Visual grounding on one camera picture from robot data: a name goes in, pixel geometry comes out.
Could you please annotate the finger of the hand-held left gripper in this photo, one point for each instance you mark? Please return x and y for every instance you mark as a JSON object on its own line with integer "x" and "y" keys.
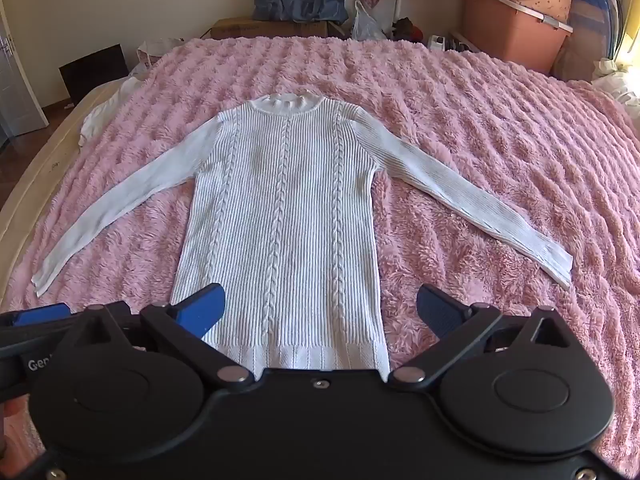
{"x": 42, "y": 316}

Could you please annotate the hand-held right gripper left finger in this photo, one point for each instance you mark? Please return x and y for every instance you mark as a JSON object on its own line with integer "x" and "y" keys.
{"x": 202, "y": 310}

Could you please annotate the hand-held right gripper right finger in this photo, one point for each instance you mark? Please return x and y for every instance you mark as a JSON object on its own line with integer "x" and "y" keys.
{"x": 439, "y": 311}

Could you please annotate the white knit sweater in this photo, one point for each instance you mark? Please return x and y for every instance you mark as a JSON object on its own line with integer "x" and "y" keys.
{"x": 285, "y": 210}

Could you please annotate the beige bed mattress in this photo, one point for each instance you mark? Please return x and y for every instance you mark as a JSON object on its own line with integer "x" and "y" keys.
{"x": 45, "y": 160}

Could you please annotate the pink fluffy blanket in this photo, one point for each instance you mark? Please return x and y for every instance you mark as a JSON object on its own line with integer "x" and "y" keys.
{"x": 475, "y": 120}

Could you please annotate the white cloth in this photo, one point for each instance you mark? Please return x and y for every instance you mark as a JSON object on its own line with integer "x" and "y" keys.
{"x": 102, "y": 115}

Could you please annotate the white door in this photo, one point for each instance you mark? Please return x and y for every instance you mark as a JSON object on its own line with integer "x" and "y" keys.
{"x": 17, "y": 85}

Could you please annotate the black flat panel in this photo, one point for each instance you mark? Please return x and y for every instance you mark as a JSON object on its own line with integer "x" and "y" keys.
{"x": 92, "y": 74}

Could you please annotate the white tote bag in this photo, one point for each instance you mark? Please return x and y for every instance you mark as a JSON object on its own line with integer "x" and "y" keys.
{"x": 156, "y": 52}

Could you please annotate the white power strip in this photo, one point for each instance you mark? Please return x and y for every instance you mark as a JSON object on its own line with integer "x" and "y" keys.
{"x": 439, "y": 41}

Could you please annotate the pink storage box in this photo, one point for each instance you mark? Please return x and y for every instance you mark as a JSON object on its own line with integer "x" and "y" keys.
{"x": 510, "y": 35}

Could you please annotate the crumpled white fabric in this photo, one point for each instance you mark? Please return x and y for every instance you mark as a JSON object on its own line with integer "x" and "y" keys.
{"x": 617, "y": 85}

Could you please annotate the brown cardboard box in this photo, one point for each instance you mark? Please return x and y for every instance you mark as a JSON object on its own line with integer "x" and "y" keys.
{"x": 270, "y": 29}

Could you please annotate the white plastic bag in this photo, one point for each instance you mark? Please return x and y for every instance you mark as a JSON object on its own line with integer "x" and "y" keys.
{"x": 367, "y": 25}

